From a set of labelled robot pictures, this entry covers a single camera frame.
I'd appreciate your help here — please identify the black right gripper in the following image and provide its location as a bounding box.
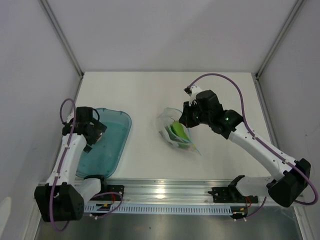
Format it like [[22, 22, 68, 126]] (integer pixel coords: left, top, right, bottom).
[[178, 100, 212, 129]]

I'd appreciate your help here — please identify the green cucumber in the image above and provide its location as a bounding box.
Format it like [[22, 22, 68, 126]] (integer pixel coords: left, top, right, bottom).
[[172, 121, 189, 141]]

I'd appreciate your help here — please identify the green bell pepper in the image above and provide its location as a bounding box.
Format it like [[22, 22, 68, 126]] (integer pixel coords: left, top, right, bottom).
[[164, 126, 179, 143]]

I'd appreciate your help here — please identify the clear zip top bag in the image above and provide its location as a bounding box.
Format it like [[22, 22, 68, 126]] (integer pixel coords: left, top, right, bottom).
[[156, 107, 201, 155]]

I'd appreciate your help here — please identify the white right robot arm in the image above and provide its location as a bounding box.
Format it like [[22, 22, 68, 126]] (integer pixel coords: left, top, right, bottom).
[[178, 86, 311, 208]]

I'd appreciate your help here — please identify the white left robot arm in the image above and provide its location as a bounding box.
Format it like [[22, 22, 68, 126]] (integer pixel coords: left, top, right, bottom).
[[34, 106, 109, 223]]

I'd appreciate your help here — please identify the teal plastic tray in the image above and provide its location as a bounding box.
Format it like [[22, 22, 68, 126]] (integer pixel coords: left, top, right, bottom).
[[76, 107, 132, 178]]

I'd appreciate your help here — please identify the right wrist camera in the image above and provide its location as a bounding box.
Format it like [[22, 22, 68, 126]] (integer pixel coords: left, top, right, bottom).
[[184, 85, 203, 102]]

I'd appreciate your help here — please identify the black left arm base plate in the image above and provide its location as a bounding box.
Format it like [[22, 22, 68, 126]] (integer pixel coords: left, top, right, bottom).
[[99, 185, 125, 202]]

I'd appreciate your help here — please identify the aluminium table edge rail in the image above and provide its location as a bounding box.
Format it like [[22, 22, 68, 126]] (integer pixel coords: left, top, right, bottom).
[[33, 177, 307, 207]]

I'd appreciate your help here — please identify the white slotted cable duct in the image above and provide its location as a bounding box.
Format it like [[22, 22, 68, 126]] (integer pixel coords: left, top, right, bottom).
[[83, 202, 233, 216]]

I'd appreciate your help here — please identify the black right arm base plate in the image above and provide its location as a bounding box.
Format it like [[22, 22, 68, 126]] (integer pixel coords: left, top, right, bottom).
[[207, 187, 259, 204]]

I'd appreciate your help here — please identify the left aluminium frame post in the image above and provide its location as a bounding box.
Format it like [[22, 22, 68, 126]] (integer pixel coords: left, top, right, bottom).
[[38, 0, 84, 79]]

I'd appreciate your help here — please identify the aluminium frame post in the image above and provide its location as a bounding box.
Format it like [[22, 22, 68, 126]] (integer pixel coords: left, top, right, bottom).
[[38, 0, 84, 79], [255, 0, 307, 81]]

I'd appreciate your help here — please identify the right aluminium frame post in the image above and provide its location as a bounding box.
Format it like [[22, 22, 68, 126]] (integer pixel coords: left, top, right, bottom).
[[255, 0, 307, 81]]

